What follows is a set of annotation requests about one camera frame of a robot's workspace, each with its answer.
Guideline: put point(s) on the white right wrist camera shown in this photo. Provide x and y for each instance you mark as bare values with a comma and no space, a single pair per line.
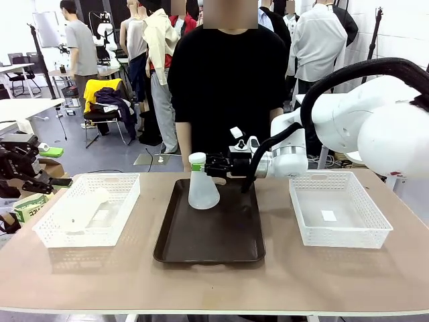
243,141

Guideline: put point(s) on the mannequin with white shirt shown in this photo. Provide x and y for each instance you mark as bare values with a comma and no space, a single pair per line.
318,43

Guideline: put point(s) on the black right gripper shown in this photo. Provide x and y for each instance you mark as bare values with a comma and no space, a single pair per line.
239,164

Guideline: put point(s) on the man in grey t-shirt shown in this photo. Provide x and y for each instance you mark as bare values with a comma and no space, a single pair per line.
80,53

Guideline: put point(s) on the black office chair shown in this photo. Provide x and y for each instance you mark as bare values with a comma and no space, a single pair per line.
21,75

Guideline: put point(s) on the white perforated basket with bottle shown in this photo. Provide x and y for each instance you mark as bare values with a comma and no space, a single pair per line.
87,214

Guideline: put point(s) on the mannequin with cream jacket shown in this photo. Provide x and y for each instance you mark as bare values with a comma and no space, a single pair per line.
161,67

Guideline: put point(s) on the clear conical flask white cap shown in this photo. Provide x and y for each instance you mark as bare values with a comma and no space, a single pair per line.
202,191

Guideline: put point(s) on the dark brown plastic tray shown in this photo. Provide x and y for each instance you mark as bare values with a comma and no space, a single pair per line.
209,228

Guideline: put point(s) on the white board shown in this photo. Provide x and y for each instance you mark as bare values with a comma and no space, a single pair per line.
47,30

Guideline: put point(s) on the mannequin with dark jacket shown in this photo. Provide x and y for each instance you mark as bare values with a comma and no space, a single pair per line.
278,30

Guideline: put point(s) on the yellow garment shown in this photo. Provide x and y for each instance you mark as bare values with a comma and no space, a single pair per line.
92,89

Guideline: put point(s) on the black tripod stand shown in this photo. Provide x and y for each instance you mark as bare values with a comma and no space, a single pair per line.
372,37
40,60

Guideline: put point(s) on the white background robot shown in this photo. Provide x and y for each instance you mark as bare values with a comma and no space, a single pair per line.
105,40

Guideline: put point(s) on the person's right hand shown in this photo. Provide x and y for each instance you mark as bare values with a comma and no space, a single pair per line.
187,165

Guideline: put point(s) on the green cloth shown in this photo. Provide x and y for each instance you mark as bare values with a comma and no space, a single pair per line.
51,152

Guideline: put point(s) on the brown cardboard box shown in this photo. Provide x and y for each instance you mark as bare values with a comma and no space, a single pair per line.
52,167

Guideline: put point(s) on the white perforated basket with label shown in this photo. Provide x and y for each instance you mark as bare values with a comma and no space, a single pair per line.
338,211

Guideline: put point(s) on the mannequin with beige tank top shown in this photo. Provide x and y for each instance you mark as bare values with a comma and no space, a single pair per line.
135,47

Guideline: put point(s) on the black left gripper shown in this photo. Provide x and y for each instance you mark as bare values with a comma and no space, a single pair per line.
15,164

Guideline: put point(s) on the person's right forearm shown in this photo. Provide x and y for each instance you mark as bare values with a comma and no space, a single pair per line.
184,141

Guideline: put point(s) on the grey floor plate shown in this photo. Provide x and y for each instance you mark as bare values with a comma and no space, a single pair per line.
152,159

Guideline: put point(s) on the person's left forearm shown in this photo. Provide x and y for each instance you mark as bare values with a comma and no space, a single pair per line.
277,115

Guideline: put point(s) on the white paper label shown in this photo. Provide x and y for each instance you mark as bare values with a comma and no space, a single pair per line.
329,215

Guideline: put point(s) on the person in black t-shirt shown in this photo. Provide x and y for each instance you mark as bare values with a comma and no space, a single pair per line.
228,97

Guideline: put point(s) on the white side table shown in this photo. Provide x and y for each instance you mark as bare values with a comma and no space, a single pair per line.
300,100
20,109

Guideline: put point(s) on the metal chair with clothes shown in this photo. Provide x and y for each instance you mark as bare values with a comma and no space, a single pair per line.
100,124

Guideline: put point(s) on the green and white carton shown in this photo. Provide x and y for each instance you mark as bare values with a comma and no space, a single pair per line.
30,208

